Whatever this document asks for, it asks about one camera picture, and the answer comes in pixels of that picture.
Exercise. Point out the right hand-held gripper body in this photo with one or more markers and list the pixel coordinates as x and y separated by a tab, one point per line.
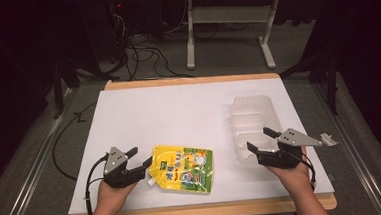
286	151

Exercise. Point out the black metal stand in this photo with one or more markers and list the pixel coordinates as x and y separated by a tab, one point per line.
323	72
63	75

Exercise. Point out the person's left hand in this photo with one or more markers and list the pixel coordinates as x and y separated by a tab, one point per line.
115	195

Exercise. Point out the white metal desk frame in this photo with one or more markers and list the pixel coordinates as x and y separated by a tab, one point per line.
226	16

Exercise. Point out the clear plastic container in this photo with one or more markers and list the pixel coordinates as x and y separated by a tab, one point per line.
253	123

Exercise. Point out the person's right hand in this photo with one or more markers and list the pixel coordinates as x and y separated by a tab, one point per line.
291	178

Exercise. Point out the white table sheet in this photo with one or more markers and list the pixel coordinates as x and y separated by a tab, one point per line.
185	117

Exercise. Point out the metal floor rail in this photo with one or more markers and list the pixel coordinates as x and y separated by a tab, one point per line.
350	134
32	170

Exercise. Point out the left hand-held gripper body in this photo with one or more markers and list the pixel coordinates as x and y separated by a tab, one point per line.
115	172

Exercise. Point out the yellow green spout pouch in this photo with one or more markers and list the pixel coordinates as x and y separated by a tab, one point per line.
182	169

